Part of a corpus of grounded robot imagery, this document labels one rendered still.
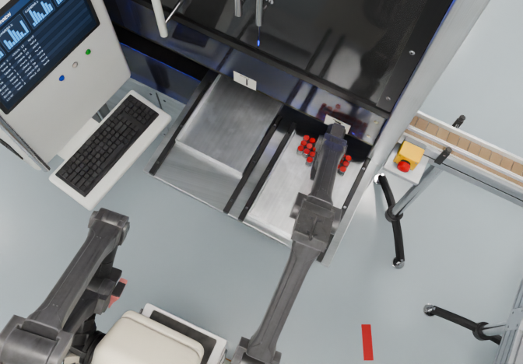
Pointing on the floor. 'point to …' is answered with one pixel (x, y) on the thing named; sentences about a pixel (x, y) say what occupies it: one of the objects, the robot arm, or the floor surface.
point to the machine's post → (437, 57)
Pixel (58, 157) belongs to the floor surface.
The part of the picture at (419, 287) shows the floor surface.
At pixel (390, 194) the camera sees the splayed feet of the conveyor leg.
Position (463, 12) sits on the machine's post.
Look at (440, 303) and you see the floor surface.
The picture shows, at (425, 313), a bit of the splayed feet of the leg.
